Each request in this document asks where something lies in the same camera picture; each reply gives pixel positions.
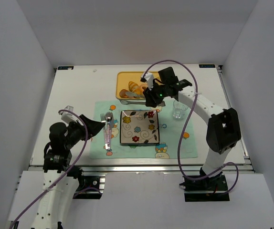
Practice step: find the small brown bread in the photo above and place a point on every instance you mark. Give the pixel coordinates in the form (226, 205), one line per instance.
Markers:
(126, 94)

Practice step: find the green cartoon placemat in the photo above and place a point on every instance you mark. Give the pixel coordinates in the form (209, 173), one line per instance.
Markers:
(170, 130)

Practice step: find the striped croissant roll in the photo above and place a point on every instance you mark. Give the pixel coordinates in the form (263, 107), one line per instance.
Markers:
(134, 87)

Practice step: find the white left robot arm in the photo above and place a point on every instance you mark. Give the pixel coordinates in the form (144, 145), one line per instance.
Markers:
(63, 181)

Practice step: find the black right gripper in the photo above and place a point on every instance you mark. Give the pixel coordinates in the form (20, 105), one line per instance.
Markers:
(151, 97)

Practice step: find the right blue table label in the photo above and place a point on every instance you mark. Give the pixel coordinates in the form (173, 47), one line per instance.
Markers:
(207, 65)

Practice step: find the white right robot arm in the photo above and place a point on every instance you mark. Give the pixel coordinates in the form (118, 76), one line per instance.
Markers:
(223, 128)

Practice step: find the clear drinking glass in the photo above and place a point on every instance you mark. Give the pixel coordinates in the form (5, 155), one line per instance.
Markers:
(179, 110)

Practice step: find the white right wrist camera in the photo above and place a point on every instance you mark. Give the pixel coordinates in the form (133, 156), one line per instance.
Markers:
(148, 78)

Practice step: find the yellow plastic tray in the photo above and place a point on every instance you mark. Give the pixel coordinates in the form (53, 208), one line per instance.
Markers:
(123, 78)

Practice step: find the square floral plate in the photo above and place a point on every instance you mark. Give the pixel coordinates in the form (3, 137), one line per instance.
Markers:
(139, 127)

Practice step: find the aluminium table rail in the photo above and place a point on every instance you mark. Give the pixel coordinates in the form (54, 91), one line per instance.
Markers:
(242, 168)

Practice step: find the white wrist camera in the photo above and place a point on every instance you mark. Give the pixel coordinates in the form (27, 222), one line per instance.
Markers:
(67, 116)
(148, 78)

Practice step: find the left blue table label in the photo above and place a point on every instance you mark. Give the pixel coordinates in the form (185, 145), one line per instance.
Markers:
(65, 68)

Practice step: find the metal tongs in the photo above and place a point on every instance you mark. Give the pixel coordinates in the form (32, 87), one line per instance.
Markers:
(132, 98)

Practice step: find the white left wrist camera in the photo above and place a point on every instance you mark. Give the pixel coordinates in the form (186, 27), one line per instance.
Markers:
(67, 116)

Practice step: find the knife with pink handle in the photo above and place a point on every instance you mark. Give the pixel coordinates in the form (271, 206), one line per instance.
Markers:
(110, 125)

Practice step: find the fork with pink handle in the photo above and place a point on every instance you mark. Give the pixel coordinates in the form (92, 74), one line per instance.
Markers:
(103, 120)

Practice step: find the orange glazed donut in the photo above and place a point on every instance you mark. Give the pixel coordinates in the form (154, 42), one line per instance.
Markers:
(142, 88)

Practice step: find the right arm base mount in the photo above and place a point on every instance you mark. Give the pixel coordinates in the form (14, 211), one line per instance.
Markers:
(211, 189)

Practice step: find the blue table label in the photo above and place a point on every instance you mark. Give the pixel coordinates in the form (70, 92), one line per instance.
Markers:
(65, 68)
(207, 65)

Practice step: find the spoon with pink handle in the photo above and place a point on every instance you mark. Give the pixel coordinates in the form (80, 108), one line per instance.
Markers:
(107, 115)

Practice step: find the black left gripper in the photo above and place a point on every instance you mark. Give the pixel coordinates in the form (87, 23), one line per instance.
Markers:
(85, 126)

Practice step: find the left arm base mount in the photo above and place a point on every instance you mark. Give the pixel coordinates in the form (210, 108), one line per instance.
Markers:
(88, 184)

